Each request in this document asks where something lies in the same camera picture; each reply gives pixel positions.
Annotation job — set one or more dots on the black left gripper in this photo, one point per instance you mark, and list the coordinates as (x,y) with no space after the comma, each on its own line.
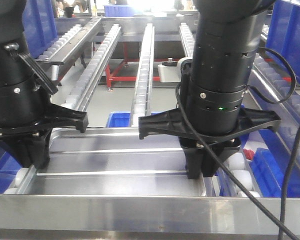
(29,150)

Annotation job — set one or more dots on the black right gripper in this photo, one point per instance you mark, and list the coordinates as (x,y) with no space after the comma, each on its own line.
(214,127)

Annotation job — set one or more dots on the ribbed silver tray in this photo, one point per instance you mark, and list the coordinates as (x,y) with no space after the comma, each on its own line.
(112,161)

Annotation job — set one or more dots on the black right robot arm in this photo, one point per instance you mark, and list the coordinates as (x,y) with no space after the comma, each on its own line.
(213,87)

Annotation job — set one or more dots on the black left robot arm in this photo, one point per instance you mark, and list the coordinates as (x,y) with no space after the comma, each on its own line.
(27,115)

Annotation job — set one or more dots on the silver front shelf beam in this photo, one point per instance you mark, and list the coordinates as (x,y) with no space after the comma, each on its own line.
(167,214)

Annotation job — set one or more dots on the blue bin lower shelf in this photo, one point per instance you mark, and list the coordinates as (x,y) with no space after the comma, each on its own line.
(118,119)

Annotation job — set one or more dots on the blue bin shelf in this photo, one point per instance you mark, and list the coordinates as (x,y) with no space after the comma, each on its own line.
(118,119)
(39,26)

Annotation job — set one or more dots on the blue bin left shelf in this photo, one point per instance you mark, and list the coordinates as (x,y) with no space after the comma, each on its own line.
(39,26)

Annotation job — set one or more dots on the white roller track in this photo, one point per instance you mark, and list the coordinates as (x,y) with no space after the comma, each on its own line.
(80,95)
(187,39)

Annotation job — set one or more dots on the white roller track right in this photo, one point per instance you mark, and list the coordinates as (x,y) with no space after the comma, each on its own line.
(187,39)

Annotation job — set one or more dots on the stacked blue plastic bins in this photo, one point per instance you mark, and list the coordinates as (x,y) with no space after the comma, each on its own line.
(284,32)

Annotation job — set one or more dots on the distant blue crate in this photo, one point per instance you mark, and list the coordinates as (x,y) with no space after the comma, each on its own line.
(120,11)

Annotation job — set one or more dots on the red metal frame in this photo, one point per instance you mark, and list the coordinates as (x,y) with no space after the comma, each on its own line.
(124,63)

